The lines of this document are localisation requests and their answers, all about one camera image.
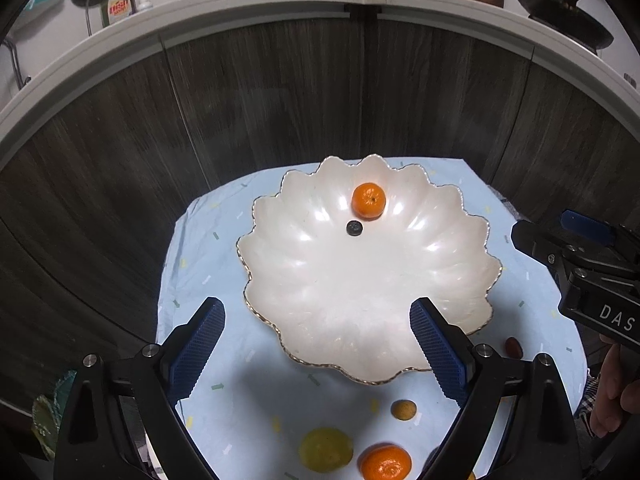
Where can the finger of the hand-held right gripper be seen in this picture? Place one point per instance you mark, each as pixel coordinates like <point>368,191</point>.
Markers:
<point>587,227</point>
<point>535,242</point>

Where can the grey checked cloth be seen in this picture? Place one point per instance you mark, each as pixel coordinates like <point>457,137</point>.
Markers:
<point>585,395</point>

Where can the black wok lid with knob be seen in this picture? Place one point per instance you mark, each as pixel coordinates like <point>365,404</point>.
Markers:
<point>560,12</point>

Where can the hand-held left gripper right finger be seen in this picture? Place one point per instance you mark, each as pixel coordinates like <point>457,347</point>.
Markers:
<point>437,355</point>

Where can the red jujube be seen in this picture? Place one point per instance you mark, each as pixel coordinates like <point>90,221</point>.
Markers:
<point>513,346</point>

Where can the blueberry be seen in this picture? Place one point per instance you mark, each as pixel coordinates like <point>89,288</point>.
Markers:
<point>354,228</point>

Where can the white pump bottle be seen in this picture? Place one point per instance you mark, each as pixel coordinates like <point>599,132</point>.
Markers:
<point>143,2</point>

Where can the orange mandarin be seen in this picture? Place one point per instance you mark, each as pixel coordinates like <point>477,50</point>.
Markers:
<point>369,201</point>
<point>386,464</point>

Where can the white scalloped bowl gold rim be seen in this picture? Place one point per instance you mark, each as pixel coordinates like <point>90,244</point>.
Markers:
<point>350,285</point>

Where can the small round brown-yellow fruit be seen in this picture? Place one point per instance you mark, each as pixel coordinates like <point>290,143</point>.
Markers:
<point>403,409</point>

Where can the teal patterned cloth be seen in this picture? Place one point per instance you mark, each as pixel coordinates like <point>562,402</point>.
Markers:
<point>45,415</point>

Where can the large round yellow fruit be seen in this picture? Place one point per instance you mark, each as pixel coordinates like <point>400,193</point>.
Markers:
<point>326,449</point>

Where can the person's right hand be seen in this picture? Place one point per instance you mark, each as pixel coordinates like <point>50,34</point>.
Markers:
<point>614,395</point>

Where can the light blue patterned tablecloth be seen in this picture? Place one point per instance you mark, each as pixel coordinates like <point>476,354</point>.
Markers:
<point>225,240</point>

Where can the green dish soap bottle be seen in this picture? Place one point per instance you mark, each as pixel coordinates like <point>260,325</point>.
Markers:
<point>117,6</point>

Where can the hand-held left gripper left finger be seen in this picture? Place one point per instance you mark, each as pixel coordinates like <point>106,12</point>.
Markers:
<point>195,355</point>

